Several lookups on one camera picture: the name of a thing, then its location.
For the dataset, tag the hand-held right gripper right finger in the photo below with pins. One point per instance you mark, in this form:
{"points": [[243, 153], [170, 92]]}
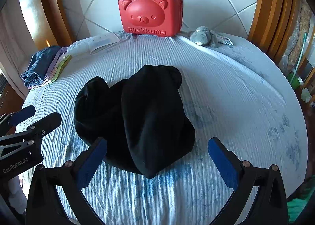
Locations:
{"points": [[221, 163]]}

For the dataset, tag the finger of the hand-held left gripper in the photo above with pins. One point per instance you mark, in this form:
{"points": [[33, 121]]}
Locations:
{"points": [[48, 123], [24, 114]]}

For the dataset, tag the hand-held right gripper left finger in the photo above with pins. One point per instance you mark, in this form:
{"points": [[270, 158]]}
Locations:
{"points": [[92, 163]]}

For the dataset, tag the black garment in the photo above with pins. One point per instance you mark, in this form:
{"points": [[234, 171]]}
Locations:
{"points": [[147, 116]]}

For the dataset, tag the folded yellow-green garment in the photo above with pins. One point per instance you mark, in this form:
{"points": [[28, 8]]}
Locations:
{"points": [[62, 66]]}

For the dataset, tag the folded purple garment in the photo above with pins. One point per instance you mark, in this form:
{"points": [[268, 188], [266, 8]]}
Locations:
{"points": [[57, 64]]}

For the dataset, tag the light blue striped bed sheet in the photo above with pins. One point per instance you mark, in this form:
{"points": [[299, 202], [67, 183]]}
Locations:
{"points": [[233, 97]]}

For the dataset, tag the green cloth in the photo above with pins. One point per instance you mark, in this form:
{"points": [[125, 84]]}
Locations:
{"points": [[296, 210]]}

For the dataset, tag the clear plastic bag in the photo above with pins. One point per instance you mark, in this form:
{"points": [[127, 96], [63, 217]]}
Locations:
{"points": [[306, 95]]}

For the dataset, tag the green plastic basin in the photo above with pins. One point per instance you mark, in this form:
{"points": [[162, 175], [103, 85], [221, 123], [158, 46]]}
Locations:
{"points": [[295, 81]]}

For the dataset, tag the white printed packet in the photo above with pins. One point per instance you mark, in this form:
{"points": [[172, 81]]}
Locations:
{"points": [[225, 39]]}

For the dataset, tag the grey plush toy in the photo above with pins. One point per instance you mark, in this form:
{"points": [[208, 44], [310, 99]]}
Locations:
{"points": [[204, 37]]}

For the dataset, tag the red bear-face suitcase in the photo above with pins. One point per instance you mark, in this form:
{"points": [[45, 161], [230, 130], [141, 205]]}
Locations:
{"points": [[150, 11]]}

